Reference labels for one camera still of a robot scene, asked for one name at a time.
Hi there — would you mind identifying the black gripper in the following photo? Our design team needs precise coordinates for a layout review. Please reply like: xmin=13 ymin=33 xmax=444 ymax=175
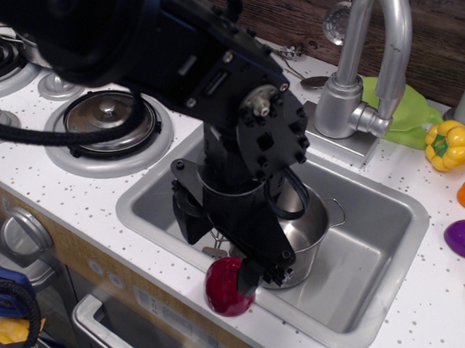
xmin=170 ymin=158 xmax=301 ymax=296

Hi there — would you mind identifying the black braided cable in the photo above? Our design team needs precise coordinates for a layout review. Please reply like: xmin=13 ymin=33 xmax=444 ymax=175
xmin=0 ymin=76 xmax=148 ymax=155

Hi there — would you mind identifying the black coil stove burner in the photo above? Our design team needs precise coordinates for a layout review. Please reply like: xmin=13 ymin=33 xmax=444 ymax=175
xmin=0 ymin=38 xmax=39 ymax=98

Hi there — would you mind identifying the silver front stove burner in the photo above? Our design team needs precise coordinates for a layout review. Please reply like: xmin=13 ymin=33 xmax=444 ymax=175
xmin=40 ymin=81 xmax=178 ymax=185

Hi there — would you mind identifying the steel pot lid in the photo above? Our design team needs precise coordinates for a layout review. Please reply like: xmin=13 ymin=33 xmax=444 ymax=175
xmin=63 ymin=90 xmax=162 ymax=159

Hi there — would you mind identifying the grey burner control knob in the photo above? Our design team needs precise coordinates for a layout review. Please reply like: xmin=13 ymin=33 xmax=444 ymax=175
xmin=37 ymin=72 xmax=85 ymax=101

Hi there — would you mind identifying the silver strainer spoon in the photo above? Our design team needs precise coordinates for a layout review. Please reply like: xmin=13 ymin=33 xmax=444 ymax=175
xmin=322 ymin=0 xmax=353 ymax=47

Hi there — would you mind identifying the silver toy faucet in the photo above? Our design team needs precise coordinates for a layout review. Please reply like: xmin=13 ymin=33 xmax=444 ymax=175
xmin=305 ymin=0 xmax=413 ymax=168

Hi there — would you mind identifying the yellow cloth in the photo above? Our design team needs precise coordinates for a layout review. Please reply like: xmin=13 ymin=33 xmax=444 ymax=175
xmin=0 ymin=317 xmax=30 ymax=345

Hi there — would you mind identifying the green plastic leaf toy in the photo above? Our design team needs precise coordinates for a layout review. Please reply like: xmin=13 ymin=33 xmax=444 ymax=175
xmin=384 ymin=84 xmax=443 ymax=150

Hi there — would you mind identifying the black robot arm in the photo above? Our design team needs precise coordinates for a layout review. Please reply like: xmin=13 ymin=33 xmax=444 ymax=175
xmin=0 ymin=0 xmax=309 ymax=295

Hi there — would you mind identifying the silver stove knob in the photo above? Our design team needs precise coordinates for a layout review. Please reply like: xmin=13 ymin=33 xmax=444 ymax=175
xmin=0 ymin=206 xmax=54 ymax=256

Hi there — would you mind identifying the yellow bell pepper toy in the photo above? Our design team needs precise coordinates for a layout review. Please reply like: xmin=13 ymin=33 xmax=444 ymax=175
xmin=424 ymin=120 xmax=465 ymax=172

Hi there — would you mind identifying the red sweet potato toy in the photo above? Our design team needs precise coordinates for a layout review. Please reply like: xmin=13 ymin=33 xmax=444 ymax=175
xmin=203 ymin=256 xmax=255 ymax=317

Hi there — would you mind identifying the silver oven door handle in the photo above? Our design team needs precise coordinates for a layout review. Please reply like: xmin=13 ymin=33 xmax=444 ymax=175
xmin=68 ymin=292 xmax=191 ymax=348

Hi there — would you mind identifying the steel pot with handles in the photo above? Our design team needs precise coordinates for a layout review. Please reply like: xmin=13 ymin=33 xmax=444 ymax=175
xmin=203 ymin=176 xmax=349 ymax=295

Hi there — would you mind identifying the stainless steel sink basin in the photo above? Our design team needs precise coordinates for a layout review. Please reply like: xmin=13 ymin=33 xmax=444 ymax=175
xmin=116 ymin=129 xmax=429 ymax=348

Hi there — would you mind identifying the metal spoon on counter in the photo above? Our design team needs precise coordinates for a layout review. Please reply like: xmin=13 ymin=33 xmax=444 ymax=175
xmin=285 ymin=65 xmax=329 ymax=90

